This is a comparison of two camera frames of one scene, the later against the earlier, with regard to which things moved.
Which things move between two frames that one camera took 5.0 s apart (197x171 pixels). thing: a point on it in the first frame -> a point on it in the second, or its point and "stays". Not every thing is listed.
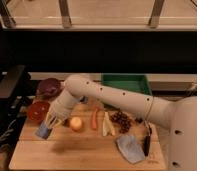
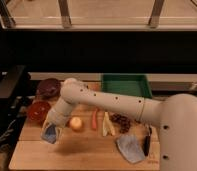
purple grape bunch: (124, 121) stays
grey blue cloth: (131, 148) stays
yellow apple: (76, 123) stays
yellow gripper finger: (48, 119) -> (43, 127)
